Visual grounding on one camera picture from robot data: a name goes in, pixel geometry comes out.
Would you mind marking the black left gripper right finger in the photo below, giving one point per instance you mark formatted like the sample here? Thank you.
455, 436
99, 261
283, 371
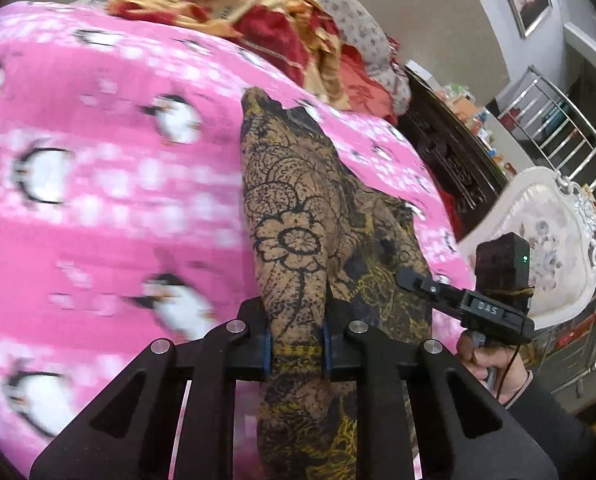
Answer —
420, 413

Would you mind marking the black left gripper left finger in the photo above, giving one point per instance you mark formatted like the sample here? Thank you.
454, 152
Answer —
170, 413

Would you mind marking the brown yellow patterned garment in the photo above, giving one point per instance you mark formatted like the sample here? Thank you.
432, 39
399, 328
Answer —
318, 232

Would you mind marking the black sleeved right forearm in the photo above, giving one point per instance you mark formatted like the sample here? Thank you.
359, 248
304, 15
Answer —
563, 438

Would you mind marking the person's right hand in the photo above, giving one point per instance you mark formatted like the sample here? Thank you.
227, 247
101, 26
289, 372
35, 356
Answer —
512, 379

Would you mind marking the white ornate upholstered chair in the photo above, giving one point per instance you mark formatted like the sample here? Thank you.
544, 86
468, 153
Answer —
557, 217

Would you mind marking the dark carved wooden headboard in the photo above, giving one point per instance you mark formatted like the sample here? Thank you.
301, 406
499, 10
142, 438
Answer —
468, 181

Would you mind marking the steel stair railing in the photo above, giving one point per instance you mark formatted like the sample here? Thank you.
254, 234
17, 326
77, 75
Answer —
552, 130

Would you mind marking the pink penguin fleece blanket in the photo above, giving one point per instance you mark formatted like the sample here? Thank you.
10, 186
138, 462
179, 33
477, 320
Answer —
120, 199

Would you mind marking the red gold crumpled quilt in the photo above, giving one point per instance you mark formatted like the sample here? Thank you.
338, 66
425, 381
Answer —
299, 37

